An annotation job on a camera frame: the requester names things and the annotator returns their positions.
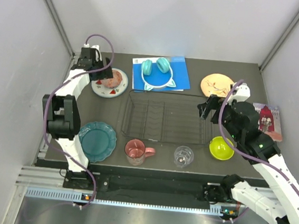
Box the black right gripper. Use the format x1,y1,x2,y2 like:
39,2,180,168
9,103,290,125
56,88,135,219
194,93,245,142

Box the patterned blue red bowl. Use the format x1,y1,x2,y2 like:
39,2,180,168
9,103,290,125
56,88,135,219
101,70,122,89

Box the white watermelon pattern plate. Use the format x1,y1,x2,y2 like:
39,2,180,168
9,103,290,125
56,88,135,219
91,68,129,99

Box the lime green bowl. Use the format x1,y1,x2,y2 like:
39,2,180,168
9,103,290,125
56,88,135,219
209,136,235,161

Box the black wire dish rack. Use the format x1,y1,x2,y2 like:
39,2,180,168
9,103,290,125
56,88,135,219
121,90,213,146

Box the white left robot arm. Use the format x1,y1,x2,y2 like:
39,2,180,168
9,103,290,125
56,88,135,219
42,43,113,189

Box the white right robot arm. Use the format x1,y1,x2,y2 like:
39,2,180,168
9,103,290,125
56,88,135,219
198,80,299,224

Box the orange floral plate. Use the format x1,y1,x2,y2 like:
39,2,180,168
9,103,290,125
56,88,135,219
200,73,234,98

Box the blue folder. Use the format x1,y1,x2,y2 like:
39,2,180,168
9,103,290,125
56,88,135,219
132,56,190,92

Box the clear drinking glass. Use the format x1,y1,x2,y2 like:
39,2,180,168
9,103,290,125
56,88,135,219
174,146,194,168

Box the teal cat ear headphones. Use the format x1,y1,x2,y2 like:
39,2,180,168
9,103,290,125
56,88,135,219
140,57,177,91

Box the illustrated red castle book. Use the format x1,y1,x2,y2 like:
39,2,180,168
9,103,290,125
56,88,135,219
253,103,283,142

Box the teal scalloped plate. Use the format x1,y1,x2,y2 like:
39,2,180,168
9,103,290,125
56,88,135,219
79,122,117,163

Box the pink glass mug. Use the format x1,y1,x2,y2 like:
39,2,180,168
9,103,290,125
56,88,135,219
124,139,156,166

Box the grey slotted cable duct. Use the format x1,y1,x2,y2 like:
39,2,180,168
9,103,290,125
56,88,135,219
24,186,239,218

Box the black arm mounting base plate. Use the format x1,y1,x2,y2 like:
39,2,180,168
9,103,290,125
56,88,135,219
62,168,238,206

